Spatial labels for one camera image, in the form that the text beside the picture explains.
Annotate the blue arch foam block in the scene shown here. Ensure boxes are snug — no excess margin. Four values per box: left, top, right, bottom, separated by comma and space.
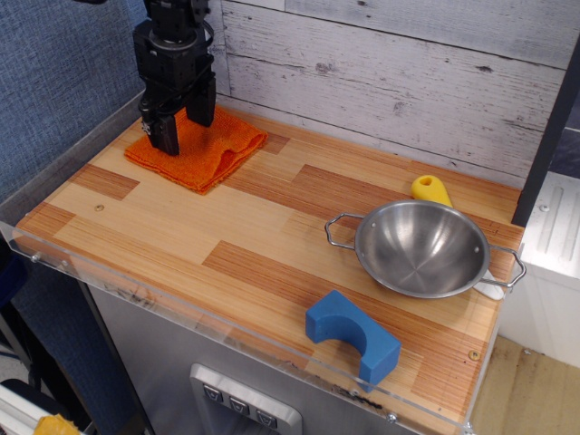
305, 290, 401, 392

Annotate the silver button control panel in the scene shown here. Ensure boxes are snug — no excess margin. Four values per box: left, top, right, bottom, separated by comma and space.
189, 363, 303, 434

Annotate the steel two-handled bowl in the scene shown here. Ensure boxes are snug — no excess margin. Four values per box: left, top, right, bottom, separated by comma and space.
324, 199, 527, 299

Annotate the black right upright post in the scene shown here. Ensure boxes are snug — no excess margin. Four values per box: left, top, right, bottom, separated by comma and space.
510, 0, 580, 227

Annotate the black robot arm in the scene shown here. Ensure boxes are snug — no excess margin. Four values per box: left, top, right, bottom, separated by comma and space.
132, 1, 217, 156

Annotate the orange knitted towel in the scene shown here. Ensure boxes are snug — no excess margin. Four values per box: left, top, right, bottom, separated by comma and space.
124, 107, 268, 195

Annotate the white ribbed appliance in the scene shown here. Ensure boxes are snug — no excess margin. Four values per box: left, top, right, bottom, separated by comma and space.
522, 172, 579, 278

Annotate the stainless steel cabinet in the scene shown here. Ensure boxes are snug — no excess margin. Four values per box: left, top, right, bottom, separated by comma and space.
89, 286, 406, 434

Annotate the clear acrylic table guard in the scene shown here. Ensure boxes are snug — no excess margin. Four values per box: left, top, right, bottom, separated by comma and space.
1, 198, 501, 434

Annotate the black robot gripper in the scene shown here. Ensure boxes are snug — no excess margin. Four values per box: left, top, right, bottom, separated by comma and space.
133, 22, 217, 156

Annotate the yellow black bag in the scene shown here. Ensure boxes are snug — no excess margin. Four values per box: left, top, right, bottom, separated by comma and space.
33, 414, 81, 435

